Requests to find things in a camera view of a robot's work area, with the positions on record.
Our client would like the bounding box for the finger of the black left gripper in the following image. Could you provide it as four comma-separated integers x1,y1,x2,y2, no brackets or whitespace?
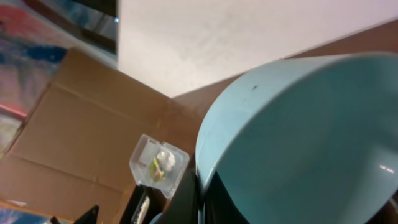
73,205,100,224

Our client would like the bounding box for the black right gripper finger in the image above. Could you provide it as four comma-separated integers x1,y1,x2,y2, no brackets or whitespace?
151,169,199,224

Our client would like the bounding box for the green yellow snack wrapper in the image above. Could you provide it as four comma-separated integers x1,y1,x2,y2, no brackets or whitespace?
149,158,165,182

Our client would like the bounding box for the light blue bowl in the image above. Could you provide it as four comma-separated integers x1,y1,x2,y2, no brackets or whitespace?
195,52,397,223

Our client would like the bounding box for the black plastic bin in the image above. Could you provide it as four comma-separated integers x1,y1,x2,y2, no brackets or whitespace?
119,185,167,224

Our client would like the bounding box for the pile of white rice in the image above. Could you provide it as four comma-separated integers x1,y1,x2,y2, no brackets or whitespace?
131,196,150,224

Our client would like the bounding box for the clear plastic container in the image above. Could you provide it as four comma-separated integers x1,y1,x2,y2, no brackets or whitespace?
129,134,190,199

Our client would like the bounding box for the brown cardboard box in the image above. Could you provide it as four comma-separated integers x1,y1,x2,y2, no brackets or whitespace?
1,49,200,223

